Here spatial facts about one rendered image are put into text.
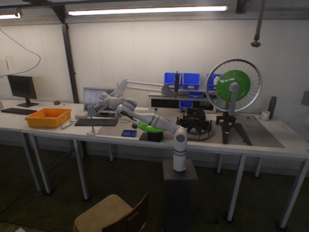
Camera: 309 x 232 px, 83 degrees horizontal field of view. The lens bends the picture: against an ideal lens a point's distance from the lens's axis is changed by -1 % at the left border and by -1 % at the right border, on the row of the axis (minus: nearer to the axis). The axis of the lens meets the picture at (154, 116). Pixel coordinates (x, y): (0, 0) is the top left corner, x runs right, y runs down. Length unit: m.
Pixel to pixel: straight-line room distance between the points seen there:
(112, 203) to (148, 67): 1.66
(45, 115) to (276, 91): 2.83
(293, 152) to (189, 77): 1.34
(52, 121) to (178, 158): 1.38
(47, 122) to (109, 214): 1.19
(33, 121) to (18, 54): 1.42
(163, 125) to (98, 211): 0.77
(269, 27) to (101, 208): 2.43
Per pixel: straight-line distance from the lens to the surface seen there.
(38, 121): 2.23
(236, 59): 1.85
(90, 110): 1.77
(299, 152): 1.90
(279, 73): 2.62
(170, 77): 2.39
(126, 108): 1.24
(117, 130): 1.87
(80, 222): 1.48
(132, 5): 1.97
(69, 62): 2.83
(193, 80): 2.38
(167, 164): 1.47
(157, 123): 1.23
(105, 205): 1.52
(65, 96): 3.06
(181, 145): 1.27
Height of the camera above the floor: 1.72
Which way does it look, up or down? 22 degrees down
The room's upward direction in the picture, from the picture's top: straight up
